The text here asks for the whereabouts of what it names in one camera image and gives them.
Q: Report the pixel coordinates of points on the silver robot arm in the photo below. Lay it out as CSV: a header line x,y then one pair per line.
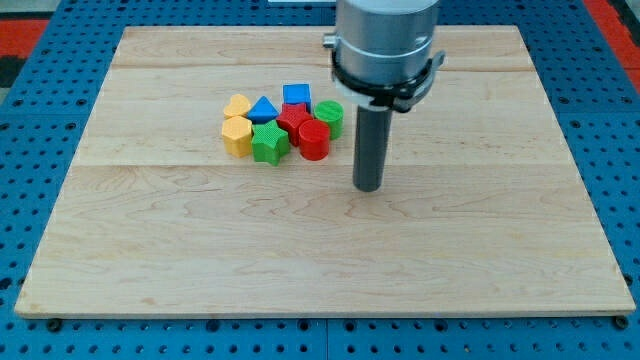
x,y
382,42

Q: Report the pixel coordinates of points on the red cylinder block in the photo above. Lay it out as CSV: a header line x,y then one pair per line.
x,y
314,140

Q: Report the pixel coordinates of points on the green star block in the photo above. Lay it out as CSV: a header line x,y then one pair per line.
x,y
269,143

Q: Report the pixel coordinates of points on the green cylinder block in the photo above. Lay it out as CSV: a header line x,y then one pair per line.
x,y
332,113

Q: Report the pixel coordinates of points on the red star block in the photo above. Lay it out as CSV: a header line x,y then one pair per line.
x,y
291,118

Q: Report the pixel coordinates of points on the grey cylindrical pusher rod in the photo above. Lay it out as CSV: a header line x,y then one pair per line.
x,y
370,147

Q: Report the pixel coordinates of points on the blue triangle block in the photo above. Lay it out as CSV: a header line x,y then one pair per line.
x,y
262,111

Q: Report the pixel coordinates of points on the blue cube block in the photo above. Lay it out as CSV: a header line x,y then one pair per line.
x,y
294,94

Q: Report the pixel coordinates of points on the yellow hexagon block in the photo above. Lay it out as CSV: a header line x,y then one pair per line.
x,y
237,135

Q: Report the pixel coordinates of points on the yellow heart block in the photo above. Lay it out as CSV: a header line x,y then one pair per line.
x,y
238,106

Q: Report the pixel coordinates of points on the black and white mounting clamp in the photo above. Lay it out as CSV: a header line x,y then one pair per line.
x,y
401,97

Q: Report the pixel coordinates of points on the light wooden board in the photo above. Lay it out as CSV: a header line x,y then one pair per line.
x,y
482,211

